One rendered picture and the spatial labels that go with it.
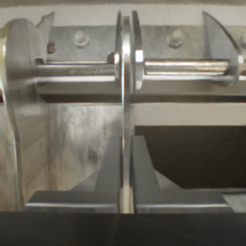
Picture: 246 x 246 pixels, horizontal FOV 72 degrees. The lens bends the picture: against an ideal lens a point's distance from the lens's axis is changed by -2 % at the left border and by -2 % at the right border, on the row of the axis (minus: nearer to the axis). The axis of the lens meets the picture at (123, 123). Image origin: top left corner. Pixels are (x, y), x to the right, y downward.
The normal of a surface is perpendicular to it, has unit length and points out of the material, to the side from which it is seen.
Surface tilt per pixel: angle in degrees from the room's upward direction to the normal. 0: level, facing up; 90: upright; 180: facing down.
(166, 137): 20
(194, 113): 0
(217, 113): 0
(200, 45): 29
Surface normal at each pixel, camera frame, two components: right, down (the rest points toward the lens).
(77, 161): -0.01, 0.04
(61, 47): -0.01, -0.23
